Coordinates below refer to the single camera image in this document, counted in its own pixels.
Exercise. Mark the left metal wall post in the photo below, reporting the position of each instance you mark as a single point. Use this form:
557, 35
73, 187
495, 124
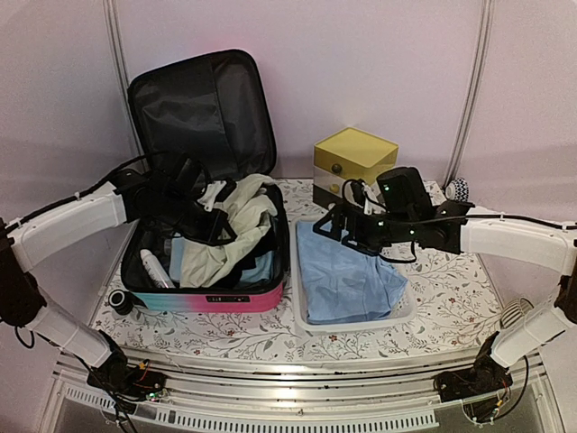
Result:
115, 39

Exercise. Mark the black garment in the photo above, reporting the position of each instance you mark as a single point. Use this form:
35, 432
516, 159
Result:
267, 243

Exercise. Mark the aluminium front rail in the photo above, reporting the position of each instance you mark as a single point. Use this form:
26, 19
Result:
365, 395

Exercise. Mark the yellow and white storage box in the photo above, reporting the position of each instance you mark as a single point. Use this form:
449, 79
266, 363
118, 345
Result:
349, 154

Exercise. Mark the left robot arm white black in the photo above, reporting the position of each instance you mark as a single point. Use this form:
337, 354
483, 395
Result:
179, 193

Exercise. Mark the light blue garment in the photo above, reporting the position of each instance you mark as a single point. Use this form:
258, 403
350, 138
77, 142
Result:
341, 285

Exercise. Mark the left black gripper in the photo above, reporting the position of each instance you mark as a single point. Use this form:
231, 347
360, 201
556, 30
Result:
212, 234

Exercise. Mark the metal wall post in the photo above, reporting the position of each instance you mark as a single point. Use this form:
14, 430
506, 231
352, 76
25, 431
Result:
473, 89
115, 39

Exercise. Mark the white plastic mesh basket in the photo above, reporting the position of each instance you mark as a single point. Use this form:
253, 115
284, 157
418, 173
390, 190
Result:
404, 310

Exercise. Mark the pale blue folded garment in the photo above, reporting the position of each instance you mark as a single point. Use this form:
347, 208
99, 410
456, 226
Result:
252, 269

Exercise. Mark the floral white tablecloth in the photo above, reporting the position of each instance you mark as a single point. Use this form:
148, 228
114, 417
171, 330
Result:
456, 309

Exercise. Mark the right metal wall post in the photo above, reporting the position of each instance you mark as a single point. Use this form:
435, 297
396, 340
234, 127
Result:
473, 89

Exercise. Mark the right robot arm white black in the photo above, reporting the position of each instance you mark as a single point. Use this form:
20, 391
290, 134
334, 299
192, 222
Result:
403, 212

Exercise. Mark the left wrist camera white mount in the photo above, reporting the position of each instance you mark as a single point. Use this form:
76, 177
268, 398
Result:
208, 199

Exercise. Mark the black white patterned cloth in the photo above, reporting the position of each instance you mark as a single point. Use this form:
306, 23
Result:
457, 190

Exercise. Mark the silver ribbed metal cup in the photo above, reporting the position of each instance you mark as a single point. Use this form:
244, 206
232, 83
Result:
514, 311

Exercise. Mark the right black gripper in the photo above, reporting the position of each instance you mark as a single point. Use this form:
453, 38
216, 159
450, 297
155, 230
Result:
342, 213

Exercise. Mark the pink and teal kids suitcase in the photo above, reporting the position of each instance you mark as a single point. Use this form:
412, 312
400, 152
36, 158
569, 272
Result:
198, 121

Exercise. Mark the white plastic bottle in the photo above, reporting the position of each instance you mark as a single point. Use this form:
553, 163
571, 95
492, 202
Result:
156, 272

